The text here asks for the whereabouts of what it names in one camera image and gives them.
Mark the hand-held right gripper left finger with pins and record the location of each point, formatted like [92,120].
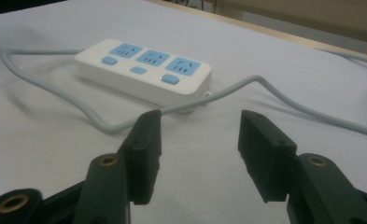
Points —
[143,155]

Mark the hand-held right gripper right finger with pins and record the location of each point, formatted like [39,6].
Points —
[265,152]

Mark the white and blue power strip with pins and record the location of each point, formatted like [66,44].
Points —
[147,74]

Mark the beige furniture panel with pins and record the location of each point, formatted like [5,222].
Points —
[312,15]

